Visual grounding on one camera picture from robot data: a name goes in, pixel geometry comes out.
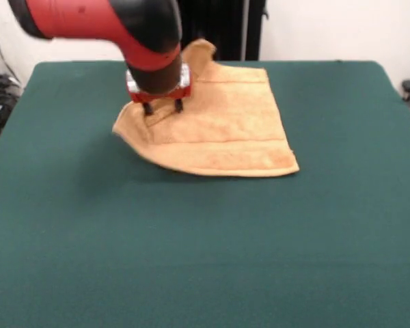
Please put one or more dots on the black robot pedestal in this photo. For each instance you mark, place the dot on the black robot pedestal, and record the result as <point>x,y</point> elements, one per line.
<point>225,30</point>

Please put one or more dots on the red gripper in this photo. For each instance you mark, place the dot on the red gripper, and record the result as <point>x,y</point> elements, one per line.
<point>164,95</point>

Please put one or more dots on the tan terry towel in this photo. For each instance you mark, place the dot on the tan terry towel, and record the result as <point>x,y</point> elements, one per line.
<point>232,130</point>

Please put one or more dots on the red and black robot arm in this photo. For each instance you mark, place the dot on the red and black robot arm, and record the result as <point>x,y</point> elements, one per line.
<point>123,27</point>

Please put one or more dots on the dark green table cloth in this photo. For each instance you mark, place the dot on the dark green table cloth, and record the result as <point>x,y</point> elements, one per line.
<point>123,239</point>

